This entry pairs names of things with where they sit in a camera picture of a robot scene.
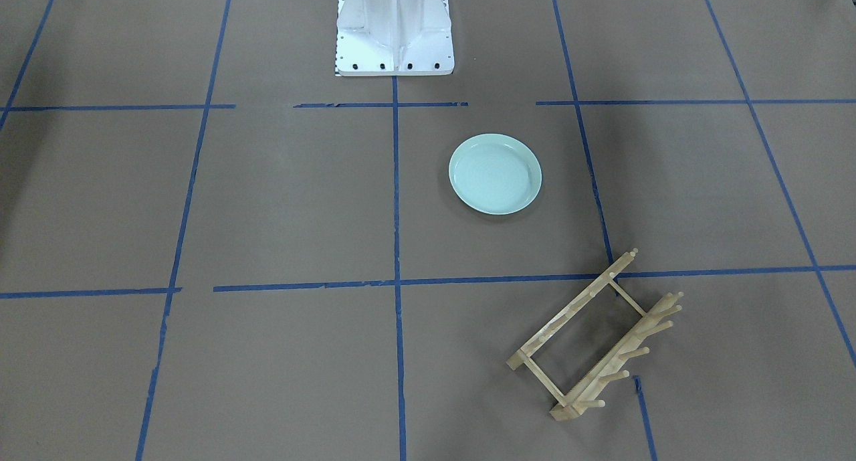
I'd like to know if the light green plate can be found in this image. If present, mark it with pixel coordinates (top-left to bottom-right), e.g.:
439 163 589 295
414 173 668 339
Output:
447 134 543 216

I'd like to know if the wooden plate rack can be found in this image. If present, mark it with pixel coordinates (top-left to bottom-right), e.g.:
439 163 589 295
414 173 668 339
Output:
506 248 684 422

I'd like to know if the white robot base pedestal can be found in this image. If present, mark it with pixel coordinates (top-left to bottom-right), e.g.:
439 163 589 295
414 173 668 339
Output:
334 0 455 77

